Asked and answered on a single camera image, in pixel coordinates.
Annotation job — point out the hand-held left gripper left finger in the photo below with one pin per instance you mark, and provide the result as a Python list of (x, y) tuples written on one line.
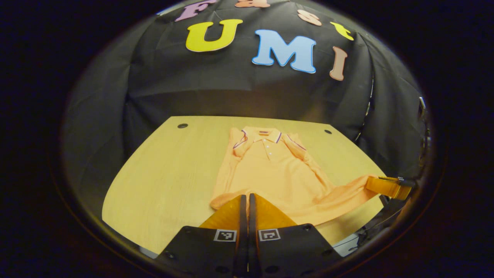
[(242, 239)]

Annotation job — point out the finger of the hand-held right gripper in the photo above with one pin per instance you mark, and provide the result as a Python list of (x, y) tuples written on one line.
[(389, 187)]

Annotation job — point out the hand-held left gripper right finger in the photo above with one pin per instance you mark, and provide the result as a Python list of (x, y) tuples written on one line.
[(252, 239)]

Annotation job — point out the orange T-shirt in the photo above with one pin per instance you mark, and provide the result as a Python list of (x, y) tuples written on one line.
[(270, 173)]

